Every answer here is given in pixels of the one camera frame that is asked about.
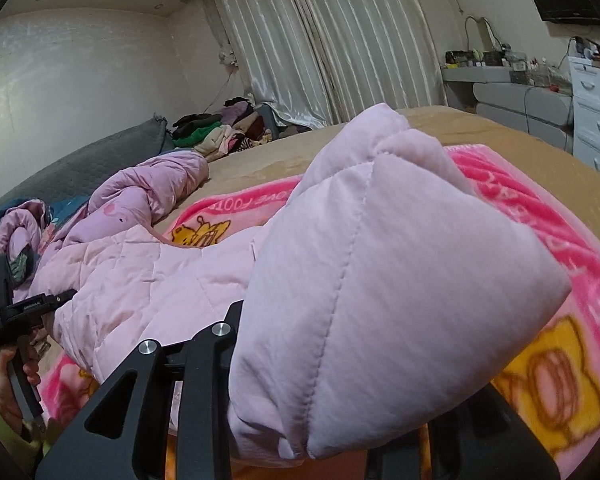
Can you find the pink quilted jacket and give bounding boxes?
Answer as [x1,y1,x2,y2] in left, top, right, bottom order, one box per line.
[26,102,574,463]

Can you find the green sleeve forearm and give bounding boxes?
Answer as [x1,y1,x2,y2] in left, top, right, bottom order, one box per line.
[0,414,44,474]

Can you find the pile of folded clothes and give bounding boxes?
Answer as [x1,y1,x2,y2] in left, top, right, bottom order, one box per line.
[169,98,308,162]

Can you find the left hand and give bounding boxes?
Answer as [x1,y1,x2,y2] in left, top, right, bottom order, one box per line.
[0,344,41,434]

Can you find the pink football bear blanket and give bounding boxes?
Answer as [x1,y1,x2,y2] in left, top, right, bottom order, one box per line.
[36,143,600,480]

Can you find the lilac floral duvet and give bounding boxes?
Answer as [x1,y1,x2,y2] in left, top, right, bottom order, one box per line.
[0,150,209,304]

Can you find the grey desk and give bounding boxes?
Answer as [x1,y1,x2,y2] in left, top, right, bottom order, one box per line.
[442,66,573,154]

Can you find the striped beige curtain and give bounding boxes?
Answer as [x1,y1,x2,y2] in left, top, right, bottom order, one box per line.
[212,0,445,129]

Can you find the white drawer cabinet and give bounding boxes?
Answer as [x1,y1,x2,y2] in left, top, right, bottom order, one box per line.
[568,56,600,174]

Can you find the clutter on desk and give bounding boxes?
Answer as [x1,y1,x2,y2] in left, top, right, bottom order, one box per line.
[443,15,577,94]

